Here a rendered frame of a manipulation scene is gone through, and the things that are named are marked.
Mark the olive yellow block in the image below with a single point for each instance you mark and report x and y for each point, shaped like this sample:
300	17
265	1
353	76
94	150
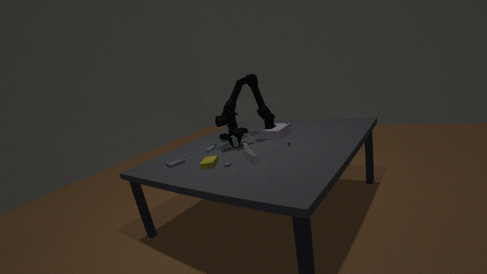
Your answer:
209	162

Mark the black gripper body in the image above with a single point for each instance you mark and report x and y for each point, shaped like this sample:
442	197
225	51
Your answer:
227	136

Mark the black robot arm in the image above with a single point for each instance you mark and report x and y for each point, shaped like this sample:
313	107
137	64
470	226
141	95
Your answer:
228	114

